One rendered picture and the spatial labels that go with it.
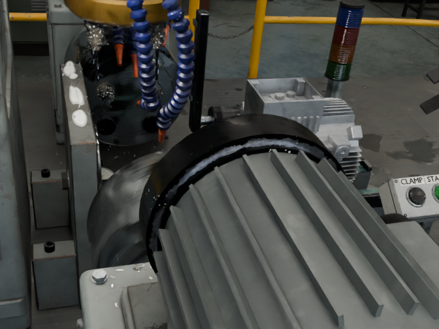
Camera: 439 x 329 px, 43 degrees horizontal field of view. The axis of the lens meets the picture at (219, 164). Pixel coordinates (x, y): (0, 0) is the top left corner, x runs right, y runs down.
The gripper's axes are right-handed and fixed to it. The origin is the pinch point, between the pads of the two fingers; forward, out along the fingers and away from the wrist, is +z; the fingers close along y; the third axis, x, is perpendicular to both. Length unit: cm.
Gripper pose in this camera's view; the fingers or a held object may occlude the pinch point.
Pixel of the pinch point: (430, 92)
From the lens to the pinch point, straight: 139.7
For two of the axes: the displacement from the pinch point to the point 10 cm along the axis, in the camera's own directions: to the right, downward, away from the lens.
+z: -8.8, 4.8, -0.2
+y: 2.1, 4.1, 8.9
